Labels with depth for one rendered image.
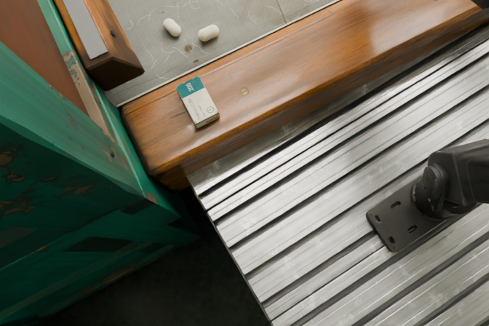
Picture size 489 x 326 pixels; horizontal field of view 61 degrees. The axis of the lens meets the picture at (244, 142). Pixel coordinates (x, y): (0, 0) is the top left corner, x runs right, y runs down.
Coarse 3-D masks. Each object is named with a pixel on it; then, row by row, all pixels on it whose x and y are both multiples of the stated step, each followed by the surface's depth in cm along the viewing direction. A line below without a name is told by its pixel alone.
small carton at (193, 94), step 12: (180, 84) 55; (192, 84) 55; (180, 96) 54; (192, 96) 54; (204, 96) 54; (192, 108) 54; (204, 108) 54; (216, 108) 54; (192, 120) 55; (204, 120) 54
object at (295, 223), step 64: (448, 64) 68; (320, 128) 65; (384, 128) 65; (448, 128) 65; (256, 192) 63; (320, 192) 64; (384, 192) 62; (256, 256) 60; (320, 256) 60; (384, 256) 60; (448, 256) 60; (320, 320) 58; (384, 320) 58; (448, 320) 58
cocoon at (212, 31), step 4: (204, 28) 60; (208, 28) 60; (212, 28) 60; (216, 28) 60; (200, 32) 60; (204, 32) 60; (208, 32) 60; (212, 32) 60; (216, 32) 60; (200, 36) 60; (204, 36) 60; (208, 36) 60; (212, 36) 60; (204, 40) 60
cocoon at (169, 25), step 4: (164, 20) 61; (168, 20) 60; (172, 20) 61; (164, 24) 60; (168, 24) 60; (172, 24) 60; (176, 24) 60; (168, 28) 60; (172, 28) 60; (176, 28) 60; (180, 28) 61; (172, 32) 60; (176, 32) 60; (180, 32) 61
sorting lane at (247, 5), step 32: (128, 0) 63; (160, 0) 63; (192, 0) 63; (224, 0) 63; (256, 0) 63; (288, 0) 63; (320, 0) 63; (128, 32) 62; (160, 32) 62; (192, 32) 62; (224, 32) 62; (256, 32) 62; (160, 64) 60; (192, 64) 60; (128, 96) 59
